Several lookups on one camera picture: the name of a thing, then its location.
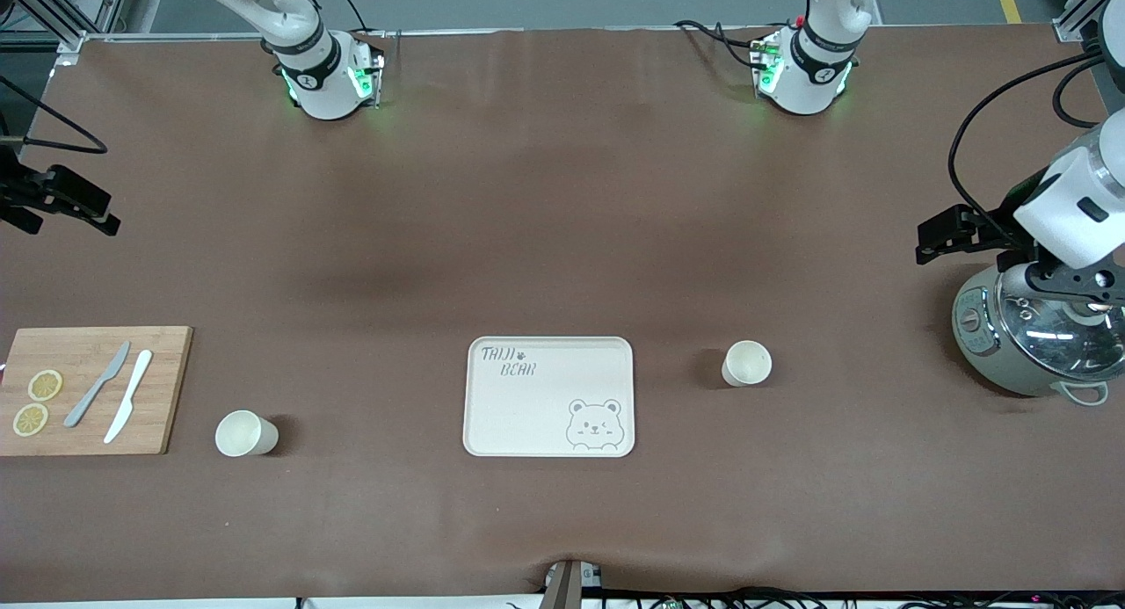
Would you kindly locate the wooden cutting board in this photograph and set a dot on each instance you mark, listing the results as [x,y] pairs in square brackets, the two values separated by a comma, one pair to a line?
[167,398]

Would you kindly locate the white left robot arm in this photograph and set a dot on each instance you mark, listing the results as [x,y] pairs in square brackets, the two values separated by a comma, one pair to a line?
[804,86]

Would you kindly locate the cream tray with bear print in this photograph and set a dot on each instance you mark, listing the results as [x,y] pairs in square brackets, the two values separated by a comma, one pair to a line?
[527,416]

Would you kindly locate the aluminium frame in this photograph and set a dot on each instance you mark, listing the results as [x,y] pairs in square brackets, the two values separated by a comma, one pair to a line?
[61,11]

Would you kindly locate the lemon slice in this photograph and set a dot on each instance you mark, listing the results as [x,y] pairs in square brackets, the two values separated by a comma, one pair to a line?
[31,419]
[45,385]

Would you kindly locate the metal bracket at table edge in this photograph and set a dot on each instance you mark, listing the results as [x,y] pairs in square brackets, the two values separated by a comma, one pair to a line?
[567,584]

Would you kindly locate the glass pot lid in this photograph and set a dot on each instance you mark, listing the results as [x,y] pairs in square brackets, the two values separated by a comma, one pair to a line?
[1046,337]

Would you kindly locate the white plastic cup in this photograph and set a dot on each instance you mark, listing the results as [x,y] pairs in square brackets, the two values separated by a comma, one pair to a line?
[242,433]
[747,363]

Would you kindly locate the grey electric cooking pot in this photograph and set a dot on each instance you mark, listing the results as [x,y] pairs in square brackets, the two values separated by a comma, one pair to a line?
[976,337]

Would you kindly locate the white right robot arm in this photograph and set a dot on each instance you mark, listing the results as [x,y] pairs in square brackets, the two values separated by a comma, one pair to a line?
[325,90]

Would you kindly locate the brown table cover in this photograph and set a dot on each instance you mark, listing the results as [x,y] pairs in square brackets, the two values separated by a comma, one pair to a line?
[562,196]

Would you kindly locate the grey plastic knife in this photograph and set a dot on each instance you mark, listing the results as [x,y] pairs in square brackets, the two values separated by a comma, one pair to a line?
[92,389]

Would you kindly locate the white plastic knife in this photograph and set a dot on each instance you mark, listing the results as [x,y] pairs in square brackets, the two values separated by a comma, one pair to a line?
[130,394]

